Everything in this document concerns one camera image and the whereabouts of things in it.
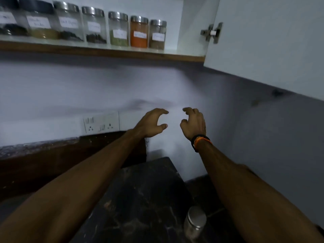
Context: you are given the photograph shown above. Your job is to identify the row of labelled spice jars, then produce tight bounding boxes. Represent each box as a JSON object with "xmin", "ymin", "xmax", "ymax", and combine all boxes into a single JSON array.
[{"xmin": 0, "ymin": 0, "xmax": 167, "ymax": 50}]

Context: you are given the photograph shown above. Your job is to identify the white cabinet door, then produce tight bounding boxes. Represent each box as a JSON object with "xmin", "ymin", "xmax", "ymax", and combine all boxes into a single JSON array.
[{"xmin": 204, "ymin": 0, "xmax": 324, "ymax": 102}]

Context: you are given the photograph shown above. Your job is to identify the metal cabinet hinge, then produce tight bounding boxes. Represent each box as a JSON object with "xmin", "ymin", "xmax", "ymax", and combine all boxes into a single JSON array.
[{"xmin": 200, "ymin": 22, "xmax": 224, "ymax": 44}]

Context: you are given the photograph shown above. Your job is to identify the person's left hand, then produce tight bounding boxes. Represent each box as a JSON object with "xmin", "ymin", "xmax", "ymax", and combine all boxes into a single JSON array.
[{"xmin": 133, "ymin": 108, "xmax": 169, "ymax": 138}]

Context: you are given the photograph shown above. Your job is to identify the glass jar with steel lid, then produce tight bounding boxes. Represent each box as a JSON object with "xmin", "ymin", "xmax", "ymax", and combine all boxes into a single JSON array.
[{"xmin": 183, "ymin": 206, "xmax": 207, "ymax": 240}]

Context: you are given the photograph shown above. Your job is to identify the person's right hand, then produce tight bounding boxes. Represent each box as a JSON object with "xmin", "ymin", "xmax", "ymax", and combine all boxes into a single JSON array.
[{"xmin": 180, "ymin": 107, "xmax": 207, "ymax": 141}]

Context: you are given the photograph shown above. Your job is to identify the person's right forearm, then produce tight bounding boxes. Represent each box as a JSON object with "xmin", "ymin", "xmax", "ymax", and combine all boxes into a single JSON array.
[{"xmin": 196, "ymin": 140, "xmax": 324, "ymax": 243}]

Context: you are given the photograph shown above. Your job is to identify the black and orange wristband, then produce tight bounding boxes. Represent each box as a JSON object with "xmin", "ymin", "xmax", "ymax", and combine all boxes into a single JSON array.
[{"xmin": 191, "ymin": 134, "xmax": 213, "ymax": 153}]

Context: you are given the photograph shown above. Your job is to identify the person's left forearm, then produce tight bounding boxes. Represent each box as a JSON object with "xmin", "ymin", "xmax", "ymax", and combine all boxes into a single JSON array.
[{"xmin": 0, "ymin": 129, "xmax": 146, "ymax": 243}]

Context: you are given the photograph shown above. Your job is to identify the white wall socket plate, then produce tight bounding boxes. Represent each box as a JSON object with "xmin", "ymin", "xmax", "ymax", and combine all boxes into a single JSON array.
[{"xmin": 83, "ymin": 111, "xmax": 120, "ymax": 134}]

